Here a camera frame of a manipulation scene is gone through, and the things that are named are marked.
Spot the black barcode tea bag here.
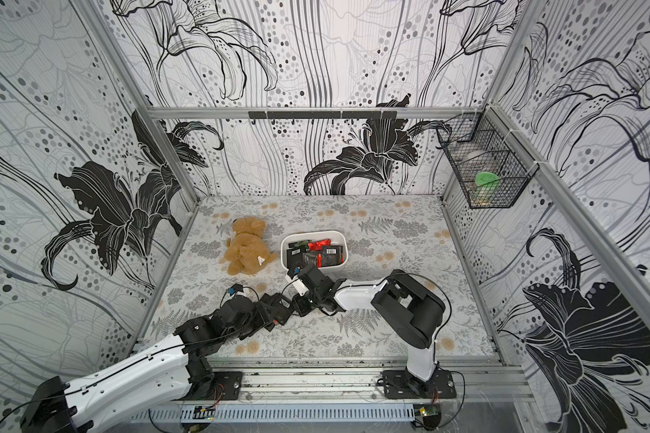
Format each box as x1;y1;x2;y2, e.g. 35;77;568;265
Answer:
320;245;345;267

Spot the black tea bag pile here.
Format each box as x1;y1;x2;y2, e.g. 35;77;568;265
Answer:
285;240;310;269

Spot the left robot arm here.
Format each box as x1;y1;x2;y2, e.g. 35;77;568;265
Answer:
20;293;294;432

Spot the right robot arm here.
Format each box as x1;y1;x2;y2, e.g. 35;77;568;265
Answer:
287;265;446;382

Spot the white plastic storage box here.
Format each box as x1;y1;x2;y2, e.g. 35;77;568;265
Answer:
280;230;350;272

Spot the brown teddy bear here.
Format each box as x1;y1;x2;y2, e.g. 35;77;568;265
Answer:
224;216;278;275

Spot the green lid cup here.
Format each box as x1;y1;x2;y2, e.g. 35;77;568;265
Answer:
475;171;502;205

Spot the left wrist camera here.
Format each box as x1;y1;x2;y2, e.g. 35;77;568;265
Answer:
227;283;244;297

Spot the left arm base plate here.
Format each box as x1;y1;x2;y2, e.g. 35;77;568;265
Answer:
182;371;244;402

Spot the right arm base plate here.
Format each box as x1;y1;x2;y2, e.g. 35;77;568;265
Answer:
377;367;457;401

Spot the black wire basket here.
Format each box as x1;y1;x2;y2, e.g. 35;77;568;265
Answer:
435;106;534;209

